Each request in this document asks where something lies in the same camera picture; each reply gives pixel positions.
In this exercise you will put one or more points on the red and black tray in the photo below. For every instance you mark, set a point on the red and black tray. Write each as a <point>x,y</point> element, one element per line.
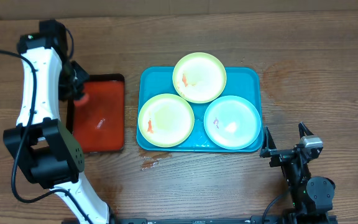
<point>98,126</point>

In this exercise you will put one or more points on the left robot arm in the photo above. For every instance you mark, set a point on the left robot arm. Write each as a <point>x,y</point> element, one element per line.
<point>47,158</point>

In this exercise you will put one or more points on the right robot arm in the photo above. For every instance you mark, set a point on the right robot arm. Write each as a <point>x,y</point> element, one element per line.
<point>312,197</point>

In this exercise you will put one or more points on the green plate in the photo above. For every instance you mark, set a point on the green plate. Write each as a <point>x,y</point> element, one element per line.
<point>166,120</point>
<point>199,77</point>

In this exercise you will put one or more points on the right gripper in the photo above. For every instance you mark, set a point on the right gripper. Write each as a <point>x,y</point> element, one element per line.
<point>280,155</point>

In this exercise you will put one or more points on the light blue plate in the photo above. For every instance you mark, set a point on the light blue plate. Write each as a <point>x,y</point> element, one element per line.
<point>232,122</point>

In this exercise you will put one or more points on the blue plastic tray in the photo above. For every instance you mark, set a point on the blue plastic tray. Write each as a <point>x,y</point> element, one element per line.
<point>241,81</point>

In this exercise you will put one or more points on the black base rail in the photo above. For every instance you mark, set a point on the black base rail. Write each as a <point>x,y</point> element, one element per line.
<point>255,219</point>

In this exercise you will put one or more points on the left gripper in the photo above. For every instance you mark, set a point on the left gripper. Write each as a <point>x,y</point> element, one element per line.
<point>66,94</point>

